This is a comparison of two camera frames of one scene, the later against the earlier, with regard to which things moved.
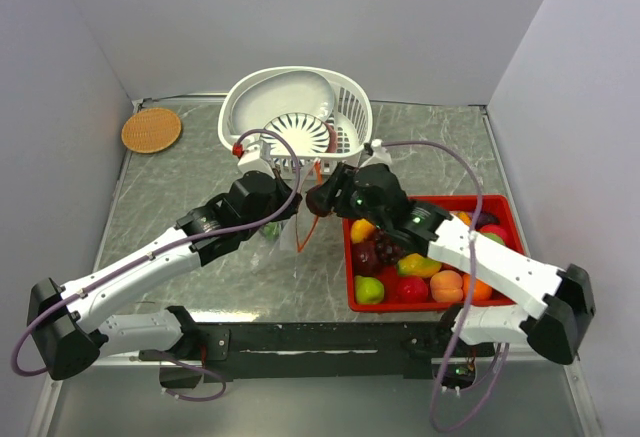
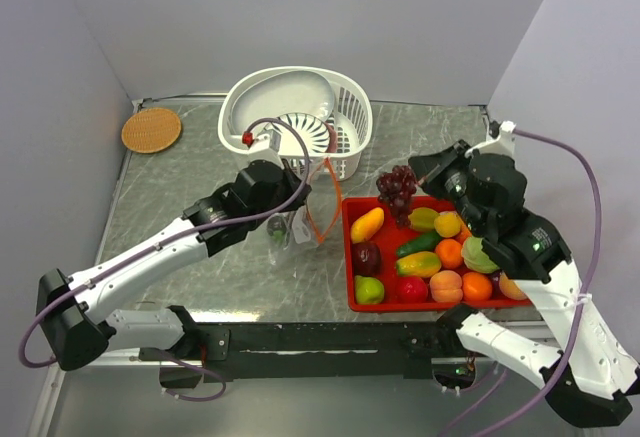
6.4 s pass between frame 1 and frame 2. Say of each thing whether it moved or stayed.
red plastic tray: stayed
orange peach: stayed
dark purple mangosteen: moved
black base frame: stayed
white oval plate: stayed
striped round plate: stayed
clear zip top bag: moved
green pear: stayed
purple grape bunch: moved
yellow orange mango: stayed
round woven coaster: stayed
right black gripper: moved
